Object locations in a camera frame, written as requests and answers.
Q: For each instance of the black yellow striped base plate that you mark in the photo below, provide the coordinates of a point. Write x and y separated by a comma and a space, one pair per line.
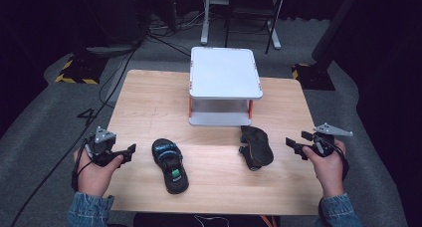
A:
313, 77
83, 71

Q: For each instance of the black slanted pole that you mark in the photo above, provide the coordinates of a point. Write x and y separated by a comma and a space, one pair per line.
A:
335, 24

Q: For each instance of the person's right hand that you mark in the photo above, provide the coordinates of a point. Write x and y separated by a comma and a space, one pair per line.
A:
328, 174

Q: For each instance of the white metal stand leg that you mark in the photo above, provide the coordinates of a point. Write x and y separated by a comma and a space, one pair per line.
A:
274, 36
205, 24

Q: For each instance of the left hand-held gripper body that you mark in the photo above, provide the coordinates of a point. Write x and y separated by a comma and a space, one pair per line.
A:
101, 147

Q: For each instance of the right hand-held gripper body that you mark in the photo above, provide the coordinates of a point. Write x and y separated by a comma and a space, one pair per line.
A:
323, 144

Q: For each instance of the person's left hand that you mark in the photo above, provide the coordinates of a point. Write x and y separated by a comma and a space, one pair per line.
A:
93, 179

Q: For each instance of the white two-tier shoe rack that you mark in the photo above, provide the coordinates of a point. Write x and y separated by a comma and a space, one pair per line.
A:
224, 72

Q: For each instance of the grey flat floor box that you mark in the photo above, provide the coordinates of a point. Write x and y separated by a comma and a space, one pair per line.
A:
111, 49

